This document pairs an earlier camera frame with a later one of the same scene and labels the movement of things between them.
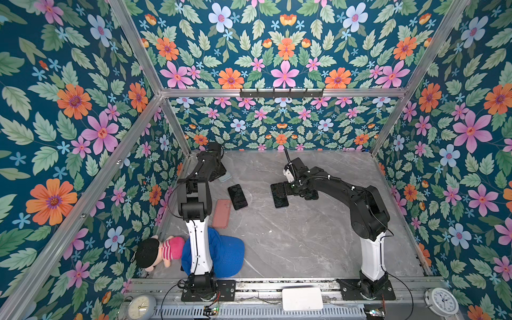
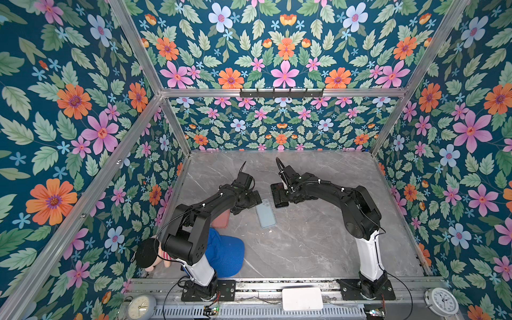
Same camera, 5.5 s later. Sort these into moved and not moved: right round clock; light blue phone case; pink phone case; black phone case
Moved: light blue phone case
Not moved: black phone case; right round clock; pink phone case
